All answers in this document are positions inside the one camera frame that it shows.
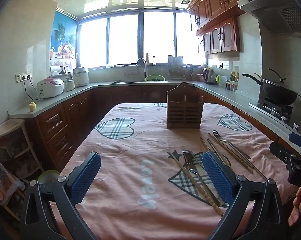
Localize person's right hand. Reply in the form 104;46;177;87
288;187;301;227

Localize carved light wooden chopstick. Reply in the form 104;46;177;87
170;153;224;217

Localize metal chopstick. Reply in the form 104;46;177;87
207;138;234;168
205;139;231;168

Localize wall power outlet strip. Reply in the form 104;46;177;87
15;72;33;83

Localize gas stove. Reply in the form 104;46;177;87
249;97;294;124

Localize steel range hood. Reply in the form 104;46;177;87
237;0;301;34

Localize small white pot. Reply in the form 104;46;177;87
64;78;75;92

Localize chrome sink faucet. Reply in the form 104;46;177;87
136;58;148;82

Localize dark brown chopstick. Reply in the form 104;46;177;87
207;135;254;174
209;133;268;181

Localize steel electric kettle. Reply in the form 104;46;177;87
203;68;216;85

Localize floral cloth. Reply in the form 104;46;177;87
0;142;26;205

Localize metal fork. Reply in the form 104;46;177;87
212;129;251;159
185;154;229;208

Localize metal spoon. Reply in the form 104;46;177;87
182;150;222;205

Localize green bowl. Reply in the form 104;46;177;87
37;169;61;184

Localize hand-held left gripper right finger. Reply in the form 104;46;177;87
202;151;287;240

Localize black wok with lid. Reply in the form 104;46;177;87
242;68;301;105

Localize white and pink rice cooker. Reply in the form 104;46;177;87
37;77;65;99

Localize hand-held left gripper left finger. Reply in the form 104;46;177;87
20;151;101;240

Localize large kitchen window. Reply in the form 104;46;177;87
77;7;206;69

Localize wooden base cabinets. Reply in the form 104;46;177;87
35;84;291;173

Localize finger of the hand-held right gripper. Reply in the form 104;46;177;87
289;132;301;151
269;141;298;165

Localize wooden upper cabinets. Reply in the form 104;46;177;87
187;0;278;55

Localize tropical wall poster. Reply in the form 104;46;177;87
50;9;78;67

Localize grey kitchen countertop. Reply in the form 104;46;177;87
8;79;301;160

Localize wooden utensil holder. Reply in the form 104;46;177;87
167;82;204;130

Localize white electric cooker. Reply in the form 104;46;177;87
72;67;89;88

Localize pink heart-print tablecloth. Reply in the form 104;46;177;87
49;102;294;240

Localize dish drying rack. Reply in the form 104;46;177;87
167;55;188;76

